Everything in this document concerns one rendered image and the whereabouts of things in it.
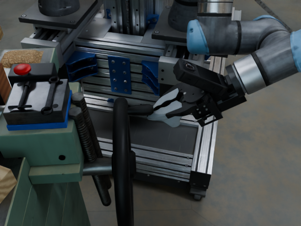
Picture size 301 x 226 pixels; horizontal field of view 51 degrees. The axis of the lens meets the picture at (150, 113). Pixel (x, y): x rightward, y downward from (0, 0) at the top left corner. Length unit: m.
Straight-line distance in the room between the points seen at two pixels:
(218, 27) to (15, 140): 0.45
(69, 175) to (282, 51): 0.46
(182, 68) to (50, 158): 0.30
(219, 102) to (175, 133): 0.88
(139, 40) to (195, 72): 0.63
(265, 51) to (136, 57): 0.64
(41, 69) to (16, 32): 2.37
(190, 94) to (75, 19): 0.65
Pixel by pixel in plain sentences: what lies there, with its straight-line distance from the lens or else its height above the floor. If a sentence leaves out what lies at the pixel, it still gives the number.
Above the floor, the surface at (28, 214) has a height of 0.82.
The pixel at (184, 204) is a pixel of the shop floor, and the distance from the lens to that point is 1.57.
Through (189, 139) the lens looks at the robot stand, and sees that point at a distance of 1.53.
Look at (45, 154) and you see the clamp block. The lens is 0.60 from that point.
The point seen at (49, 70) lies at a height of 1.01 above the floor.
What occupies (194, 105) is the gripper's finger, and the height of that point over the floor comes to 0.93.
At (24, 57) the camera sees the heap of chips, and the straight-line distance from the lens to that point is 0.84.
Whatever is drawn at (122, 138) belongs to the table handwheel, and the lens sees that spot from 0.55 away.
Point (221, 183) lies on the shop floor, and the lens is 1.66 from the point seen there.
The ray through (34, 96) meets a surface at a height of 1.00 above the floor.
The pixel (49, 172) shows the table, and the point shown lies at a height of 0.87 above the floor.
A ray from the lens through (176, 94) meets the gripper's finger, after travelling 0.69.
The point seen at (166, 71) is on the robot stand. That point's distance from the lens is 1.04.
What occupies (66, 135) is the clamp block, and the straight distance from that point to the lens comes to 0.56.
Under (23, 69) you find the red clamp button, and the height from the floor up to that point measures 1.02.
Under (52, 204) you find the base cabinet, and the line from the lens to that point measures 0.80.
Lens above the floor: 1.35
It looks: 44 degrees down
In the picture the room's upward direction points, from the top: straight up
